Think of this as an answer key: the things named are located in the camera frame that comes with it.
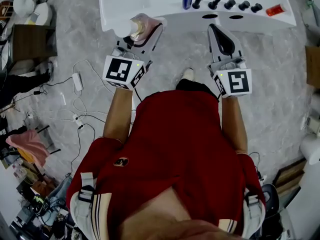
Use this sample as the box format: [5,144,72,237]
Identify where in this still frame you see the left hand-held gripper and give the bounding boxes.
[101,22,165,91]

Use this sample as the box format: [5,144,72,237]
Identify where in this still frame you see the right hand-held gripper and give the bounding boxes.
[207,23,253,99]

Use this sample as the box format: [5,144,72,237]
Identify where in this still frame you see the pink bottle with white cap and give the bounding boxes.
[115,12,164,44]

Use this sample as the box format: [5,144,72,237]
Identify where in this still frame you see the person's right forearm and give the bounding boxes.
[220,96,249,155]

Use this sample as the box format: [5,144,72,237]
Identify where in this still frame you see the person's left forearm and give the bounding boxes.
[102,87,134,144]

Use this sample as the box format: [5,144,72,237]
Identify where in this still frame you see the orange-red bottle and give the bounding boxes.
[265,3,287,18]

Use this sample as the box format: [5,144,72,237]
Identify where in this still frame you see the black tap knob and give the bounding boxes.
[223,0,237,11]
[250,2,264,14]
[237,0,251,12]

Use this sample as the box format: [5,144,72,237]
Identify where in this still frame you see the person's white shoe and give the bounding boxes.
[180,67,195,81]

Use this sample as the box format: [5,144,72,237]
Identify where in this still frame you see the person's black trouser leg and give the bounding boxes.
[175,78,219,98]

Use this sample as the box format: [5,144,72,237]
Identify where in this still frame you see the white power adapter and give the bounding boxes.
[71,71,84,92]

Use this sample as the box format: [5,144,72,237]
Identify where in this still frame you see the white power strip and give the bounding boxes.
[72,113,85,130]

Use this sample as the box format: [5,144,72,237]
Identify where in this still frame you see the dark brown wooden cabinet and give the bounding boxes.
[11,24,58,60]

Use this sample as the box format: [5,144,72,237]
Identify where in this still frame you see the person's red shirt torso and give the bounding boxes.
[65,89,266,240]

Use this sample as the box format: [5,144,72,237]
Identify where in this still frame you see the white bags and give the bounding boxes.
[12,0,54,26]

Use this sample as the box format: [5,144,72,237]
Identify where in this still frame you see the pink cloth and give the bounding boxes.
[5,129,51,168]

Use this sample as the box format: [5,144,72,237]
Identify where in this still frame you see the black stool seat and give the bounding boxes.
[260,183,281,220]

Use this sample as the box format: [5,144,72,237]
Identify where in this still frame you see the blue denim cloth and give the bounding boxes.
[40,174,74,227]

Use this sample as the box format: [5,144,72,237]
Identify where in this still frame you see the white cable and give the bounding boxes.
[27,58,116,123]

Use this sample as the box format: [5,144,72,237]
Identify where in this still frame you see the thin black cable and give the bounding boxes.
[65,122,97,179]

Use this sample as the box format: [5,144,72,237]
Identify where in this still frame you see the grey harness strap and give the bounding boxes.
[242,188,266,238]
[69,172,98,240]

